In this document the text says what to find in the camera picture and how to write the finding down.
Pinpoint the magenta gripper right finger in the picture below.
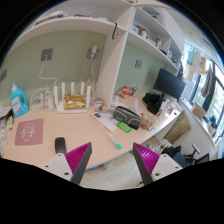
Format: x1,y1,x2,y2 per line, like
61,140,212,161
132,142,184,186

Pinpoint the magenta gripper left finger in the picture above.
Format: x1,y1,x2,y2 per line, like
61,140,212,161
41,141,93,186

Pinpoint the black computer mouse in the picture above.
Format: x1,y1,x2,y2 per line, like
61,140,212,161
55,137,66,154

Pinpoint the pink mouse pad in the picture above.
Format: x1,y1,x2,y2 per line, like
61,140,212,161
15,119,44,146

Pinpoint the green white tube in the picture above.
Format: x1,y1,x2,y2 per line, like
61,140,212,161
109,135,122,149

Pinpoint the black office chair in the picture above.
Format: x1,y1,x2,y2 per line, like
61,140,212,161
162,144,210,168

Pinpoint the green flat packet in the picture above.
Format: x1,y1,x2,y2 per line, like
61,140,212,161
117,122,131,133

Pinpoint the white remote control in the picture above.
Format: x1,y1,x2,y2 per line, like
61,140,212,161
92,112,117,132

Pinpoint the grey pencil case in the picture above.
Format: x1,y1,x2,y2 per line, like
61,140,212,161
113,106,142,130

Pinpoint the black bag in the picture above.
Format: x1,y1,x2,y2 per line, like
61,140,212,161
142,93,164,115

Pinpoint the gold foil bag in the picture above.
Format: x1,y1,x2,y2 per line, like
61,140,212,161
64,94,86,110

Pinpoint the white wifi router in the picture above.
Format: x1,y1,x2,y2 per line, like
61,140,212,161
53,82,91,114

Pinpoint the small grey jar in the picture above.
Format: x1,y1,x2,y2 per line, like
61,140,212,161
94,98,104,111

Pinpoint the small clear bottle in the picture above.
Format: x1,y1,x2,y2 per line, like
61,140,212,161
44,89,54,111

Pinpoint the black computer monitor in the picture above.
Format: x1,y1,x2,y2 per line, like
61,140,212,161
153,69,186,99

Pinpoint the blue detergent bottle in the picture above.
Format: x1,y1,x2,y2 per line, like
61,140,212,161
10,82,29,118

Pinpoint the white power adapter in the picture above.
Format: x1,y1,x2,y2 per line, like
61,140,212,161
87,45,99,59

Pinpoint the grey wall socket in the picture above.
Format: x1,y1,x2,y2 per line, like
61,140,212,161
41,48,53,61

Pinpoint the white wall shelf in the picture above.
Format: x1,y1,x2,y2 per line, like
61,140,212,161
13,0,183,106

